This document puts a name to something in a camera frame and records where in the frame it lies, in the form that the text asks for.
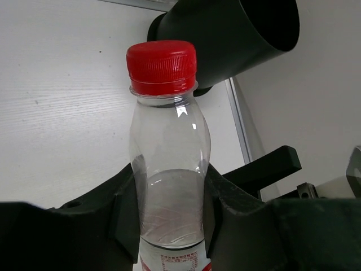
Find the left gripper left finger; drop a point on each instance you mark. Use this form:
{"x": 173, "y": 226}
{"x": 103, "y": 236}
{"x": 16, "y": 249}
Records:
{"x": 96, "y": 231}

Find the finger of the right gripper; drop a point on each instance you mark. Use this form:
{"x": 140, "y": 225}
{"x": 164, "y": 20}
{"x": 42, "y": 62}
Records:
{"x": 265, "y": 171}

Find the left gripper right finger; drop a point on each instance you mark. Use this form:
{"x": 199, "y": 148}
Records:
{"x": 244, "y": 233}

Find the clear bottle red label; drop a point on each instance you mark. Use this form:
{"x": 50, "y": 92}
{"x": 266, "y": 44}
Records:
{"x": 169, "y": 146}

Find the black cylindrical bin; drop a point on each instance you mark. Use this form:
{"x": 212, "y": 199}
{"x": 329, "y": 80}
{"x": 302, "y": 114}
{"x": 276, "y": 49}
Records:
{"x": 230, "y": 36}

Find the right aluminium rail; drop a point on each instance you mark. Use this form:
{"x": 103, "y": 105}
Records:
{"x": 238, "y": 119}

